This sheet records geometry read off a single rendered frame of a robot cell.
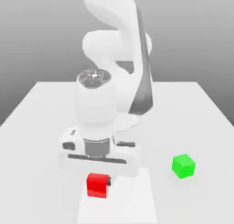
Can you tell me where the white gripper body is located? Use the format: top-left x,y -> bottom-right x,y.
58,151 -> 140,178

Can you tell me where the small red cube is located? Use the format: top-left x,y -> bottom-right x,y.
86,172 -> 112,199

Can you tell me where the small green cube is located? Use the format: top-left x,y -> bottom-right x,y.
171,153 -> 196,180

